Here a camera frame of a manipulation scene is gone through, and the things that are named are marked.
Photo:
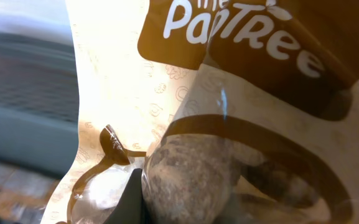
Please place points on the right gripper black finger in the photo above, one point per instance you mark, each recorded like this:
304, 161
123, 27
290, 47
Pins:
131, 208

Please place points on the beige brown Pantree bag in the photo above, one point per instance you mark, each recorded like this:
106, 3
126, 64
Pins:
236, 111

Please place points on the grey plastic slotted basket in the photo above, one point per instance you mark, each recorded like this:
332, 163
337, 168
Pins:
39, 102

